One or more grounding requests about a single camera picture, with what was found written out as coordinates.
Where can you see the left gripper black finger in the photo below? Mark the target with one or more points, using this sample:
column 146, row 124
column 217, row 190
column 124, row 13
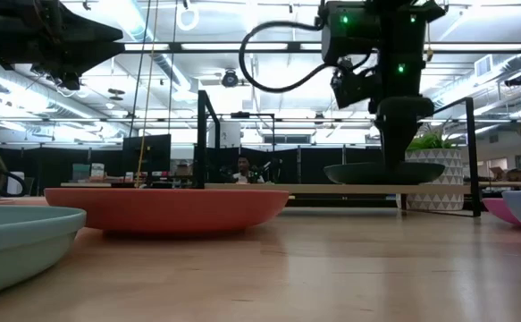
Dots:
column 86, row 29
column 90, row 51

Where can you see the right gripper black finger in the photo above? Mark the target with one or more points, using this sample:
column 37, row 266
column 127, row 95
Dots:
column 397, row 147

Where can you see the dark green plate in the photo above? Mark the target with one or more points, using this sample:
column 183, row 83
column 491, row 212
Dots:
column 376, row 175

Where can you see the pink plate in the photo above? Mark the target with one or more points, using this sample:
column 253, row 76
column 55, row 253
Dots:
column 499, row 210

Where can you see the coral red plate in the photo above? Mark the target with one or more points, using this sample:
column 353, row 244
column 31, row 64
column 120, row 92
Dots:
column 166, row 210

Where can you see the light blue plate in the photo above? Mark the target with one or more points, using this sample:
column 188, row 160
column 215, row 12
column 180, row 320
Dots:
column 14, row 246

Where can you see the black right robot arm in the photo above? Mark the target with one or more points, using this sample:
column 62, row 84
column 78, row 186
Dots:
column 398, row 36

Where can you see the green potted plant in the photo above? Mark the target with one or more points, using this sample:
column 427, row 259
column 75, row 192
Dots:
column 430, row 142

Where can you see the white triangle pattern pot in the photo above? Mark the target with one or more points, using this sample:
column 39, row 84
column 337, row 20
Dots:
column 450, row 163

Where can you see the black bar with light strips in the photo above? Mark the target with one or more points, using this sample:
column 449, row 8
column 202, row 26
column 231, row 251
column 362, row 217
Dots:
column 176, row 46

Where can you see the small printed box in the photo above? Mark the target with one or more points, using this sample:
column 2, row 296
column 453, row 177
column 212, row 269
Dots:
column 97, row 171

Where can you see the black monitor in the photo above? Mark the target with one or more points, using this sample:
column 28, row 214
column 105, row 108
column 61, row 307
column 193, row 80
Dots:
column 153, row 154

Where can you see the teal box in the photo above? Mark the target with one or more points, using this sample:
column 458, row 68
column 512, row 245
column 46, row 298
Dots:
column 80, row 172

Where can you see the cardboard box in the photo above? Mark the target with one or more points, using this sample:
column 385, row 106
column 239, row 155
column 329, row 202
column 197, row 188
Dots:
column 517, row 174

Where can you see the wooden desk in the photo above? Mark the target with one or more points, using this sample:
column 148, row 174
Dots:
column 86, row 184

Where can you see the person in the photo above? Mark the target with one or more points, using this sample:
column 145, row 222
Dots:
column 244, row 172

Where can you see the thin black stand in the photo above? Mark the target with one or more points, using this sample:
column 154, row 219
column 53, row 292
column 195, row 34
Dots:
column 241, row 115

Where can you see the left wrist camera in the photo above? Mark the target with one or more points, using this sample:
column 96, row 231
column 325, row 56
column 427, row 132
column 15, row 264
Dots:
column 65, row 79

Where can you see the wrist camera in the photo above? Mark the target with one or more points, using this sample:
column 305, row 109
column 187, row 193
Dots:
column 354, row 89
column 65, row 79

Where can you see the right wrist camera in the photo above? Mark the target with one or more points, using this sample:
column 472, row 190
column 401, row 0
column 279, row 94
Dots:
column 354, row 89

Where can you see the black frame wooden shelf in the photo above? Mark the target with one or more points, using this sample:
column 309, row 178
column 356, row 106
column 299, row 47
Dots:
column 354, row 188

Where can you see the black overhead camera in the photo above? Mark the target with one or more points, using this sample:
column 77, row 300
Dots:
column 229, row 79

